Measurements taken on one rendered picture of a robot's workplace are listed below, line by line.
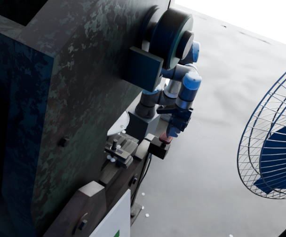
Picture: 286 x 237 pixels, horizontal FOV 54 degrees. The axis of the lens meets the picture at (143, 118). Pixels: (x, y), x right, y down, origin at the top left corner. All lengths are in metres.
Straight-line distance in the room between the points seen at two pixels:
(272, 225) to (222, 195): 0.40
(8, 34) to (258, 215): 2.13
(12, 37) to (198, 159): 2.09
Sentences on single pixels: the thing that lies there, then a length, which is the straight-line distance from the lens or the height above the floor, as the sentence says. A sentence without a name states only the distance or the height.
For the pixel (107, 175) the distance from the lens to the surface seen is 1.25.
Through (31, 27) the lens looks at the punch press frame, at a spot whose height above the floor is 1.42.
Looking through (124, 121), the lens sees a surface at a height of 0.78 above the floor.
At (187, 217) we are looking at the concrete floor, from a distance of 2.11.
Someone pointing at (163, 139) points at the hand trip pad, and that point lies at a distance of 1.39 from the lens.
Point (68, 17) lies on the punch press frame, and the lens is 0.61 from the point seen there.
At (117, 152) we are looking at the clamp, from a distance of 1.28.
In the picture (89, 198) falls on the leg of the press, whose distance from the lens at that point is 0.94.
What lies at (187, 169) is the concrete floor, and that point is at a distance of 2.39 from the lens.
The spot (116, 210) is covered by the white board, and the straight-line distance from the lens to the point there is 1.32.
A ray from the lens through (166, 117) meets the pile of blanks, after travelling 2.74.
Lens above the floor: 1.67
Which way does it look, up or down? 38 degrees down
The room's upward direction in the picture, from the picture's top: 16 degrees clockwise
